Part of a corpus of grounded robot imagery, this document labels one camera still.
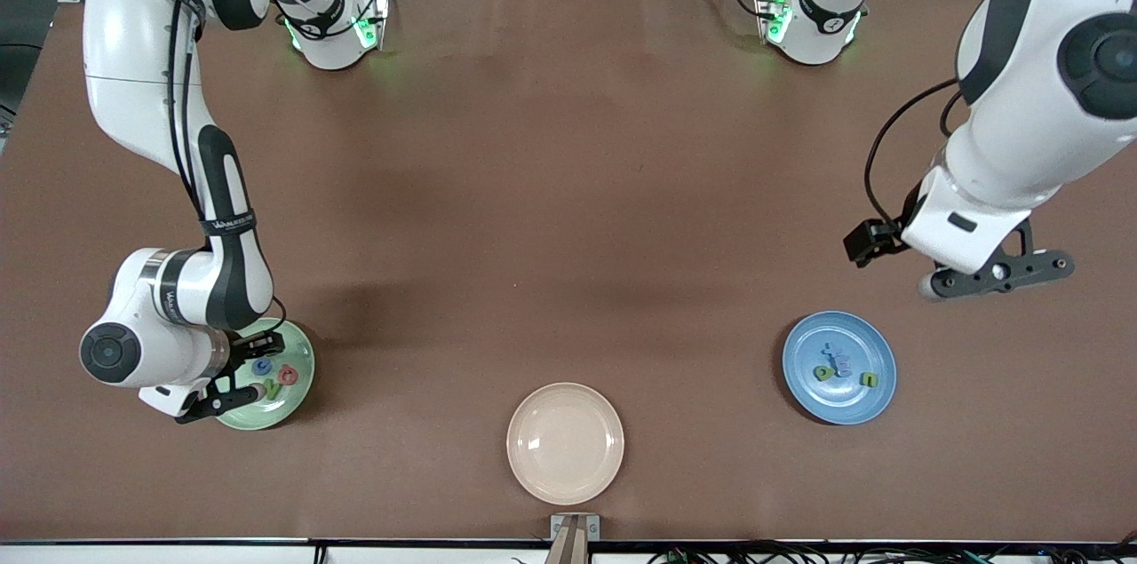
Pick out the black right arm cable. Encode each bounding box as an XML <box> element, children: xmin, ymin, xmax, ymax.
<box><xmin>164</xmin><ymin>0</ymin><xmax>290</xmax><ymax>338</ymax></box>

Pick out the cream plate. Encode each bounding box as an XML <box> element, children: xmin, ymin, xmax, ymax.
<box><xmin>506</xmin><ymin>382</ymin><xmax>625</xmax><ymax>506</ymax></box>

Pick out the silver base connector plate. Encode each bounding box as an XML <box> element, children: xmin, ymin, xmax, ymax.
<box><xmin>354</xmin><ymin>0</ymin><xmax>392</xmax><ymax>52</ymax></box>
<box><xmin>753</xmin><ymin>0</ymin><xmax>793</xmax><ymax>46</ymax></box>

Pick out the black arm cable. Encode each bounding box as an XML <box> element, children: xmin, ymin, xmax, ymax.
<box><xmin>863</xmin><ymin>77</ymin><xmax>965</xmax><ymax>232</ymax></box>
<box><xmin>164</xmin><ymin>0</ymin><xmax>290</xmax><ymax>338</ymax></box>

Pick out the white table edge rail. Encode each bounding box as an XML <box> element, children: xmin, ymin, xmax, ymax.
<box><xmin>0</xmin><ymin>539</ymin><xmax>1137</xmax><ymax>564</ymax></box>

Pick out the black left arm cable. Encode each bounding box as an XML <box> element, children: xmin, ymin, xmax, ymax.
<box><xmin>863</xmin><ymin>77</ymin><xmax>965</xmax><ymax>232</ymax></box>

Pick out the blue plate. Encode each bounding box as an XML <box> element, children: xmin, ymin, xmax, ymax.
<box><xmin>782</xmin><ymin>310</ymin><xmax>898</xmax><ymax>425</ymax></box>

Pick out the black cable bundle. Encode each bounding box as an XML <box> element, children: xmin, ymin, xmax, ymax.
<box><xmin>647</xmin><ymin>540</ymin><xmax>1137</xmax><ymax>564</ymax></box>

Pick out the light green plate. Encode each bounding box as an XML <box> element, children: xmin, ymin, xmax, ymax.
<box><xmin>213</xmin><ymin>317</ymin><xmax>316</xmax><ymax>432</ymax></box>

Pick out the brown table cover sheet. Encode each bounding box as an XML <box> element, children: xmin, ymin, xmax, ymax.
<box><xmin>0</xmin><ymin>0</ymin><xmax>1137</xmax><ymax>543</ymax></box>

